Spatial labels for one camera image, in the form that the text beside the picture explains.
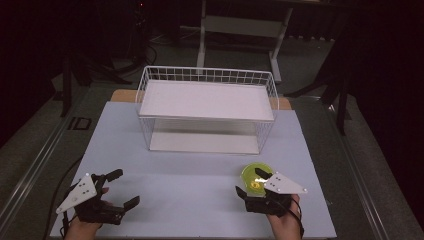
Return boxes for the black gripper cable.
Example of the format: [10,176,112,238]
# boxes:
[290,195,306,239]
[59,210,72,238]

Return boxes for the pale blue table mat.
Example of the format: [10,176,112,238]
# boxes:
[49,100,338,240]

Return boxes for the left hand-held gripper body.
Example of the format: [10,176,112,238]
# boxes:
[55,172,126,225]

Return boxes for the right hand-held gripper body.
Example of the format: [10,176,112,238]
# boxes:
[244,171,309,217]

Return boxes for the green round dish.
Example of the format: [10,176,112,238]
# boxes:
[240,161,275,197]

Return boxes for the metal floor rail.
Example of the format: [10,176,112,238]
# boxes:
[0,98,83,231]
[327,103,392,240]

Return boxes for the person's right hand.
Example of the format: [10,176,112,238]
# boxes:
[266,194,304,240]

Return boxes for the white wire shelf rack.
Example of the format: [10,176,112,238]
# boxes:
[134,65,280,156]

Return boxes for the black floor bracket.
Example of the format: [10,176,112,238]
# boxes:
[67,116,93,132]

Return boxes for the person's left hand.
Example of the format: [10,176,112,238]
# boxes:
[64,187,113,240]

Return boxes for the white metal table frame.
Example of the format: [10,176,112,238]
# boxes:
[195,0,295,84]

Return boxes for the black stand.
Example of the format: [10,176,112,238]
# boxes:
[59,54,93,118]
[284,31,353,137]

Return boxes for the black floor cable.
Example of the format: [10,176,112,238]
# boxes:
[42,155,84,240]

